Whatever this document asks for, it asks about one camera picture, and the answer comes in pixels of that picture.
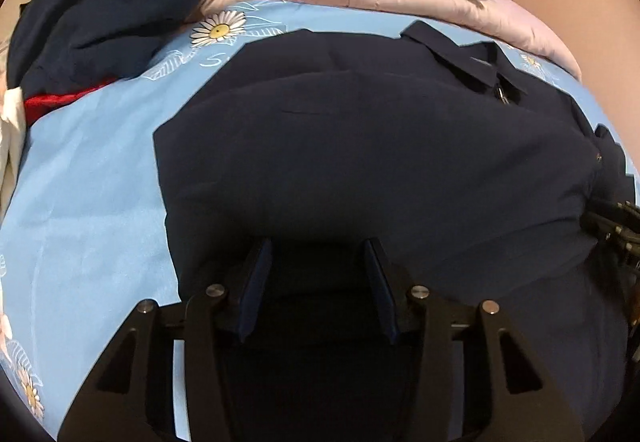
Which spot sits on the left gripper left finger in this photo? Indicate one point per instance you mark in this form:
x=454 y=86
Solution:
x=129 y=393

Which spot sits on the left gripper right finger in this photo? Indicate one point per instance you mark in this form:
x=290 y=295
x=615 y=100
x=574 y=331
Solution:
x=463 y=372

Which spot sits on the navy blue collared jacket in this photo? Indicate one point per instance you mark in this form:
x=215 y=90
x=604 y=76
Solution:
x=473 y=176

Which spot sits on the light blue floral bedsheet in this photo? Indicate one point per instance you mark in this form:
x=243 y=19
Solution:
x=83 y=240

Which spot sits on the white puffy garment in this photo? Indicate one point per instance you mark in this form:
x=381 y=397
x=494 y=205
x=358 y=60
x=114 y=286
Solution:
x=13 y=131

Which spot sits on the red garment under navy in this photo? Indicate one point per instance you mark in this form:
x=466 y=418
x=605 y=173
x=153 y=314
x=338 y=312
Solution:
x=40 y=105

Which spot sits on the dark navy crumpled garment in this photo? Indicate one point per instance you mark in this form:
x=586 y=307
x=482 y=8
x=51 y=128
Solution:
x=64 y=46

